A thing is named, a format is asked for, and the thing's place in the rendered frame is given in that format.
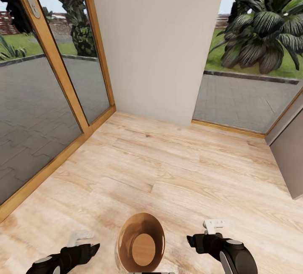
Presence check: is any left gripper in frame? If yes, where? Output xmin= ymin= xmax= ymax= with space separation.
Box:
xmin=60 ymin=243 xmax=100 ymax=273

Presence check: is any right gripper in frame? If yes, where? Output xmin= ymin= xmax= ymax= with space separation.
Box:
xmin=186 ymin=232 xmax=223 ymax=257

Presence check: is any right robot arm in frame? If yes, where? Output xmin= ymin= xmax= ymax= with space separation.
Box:
xmin=186 ymin=218 xmax=258 ymax=274

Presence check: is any trash can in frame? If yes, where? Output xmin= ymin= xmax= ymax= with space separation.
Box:
xmin=117 ymin=212 xmax=165 ymax=273

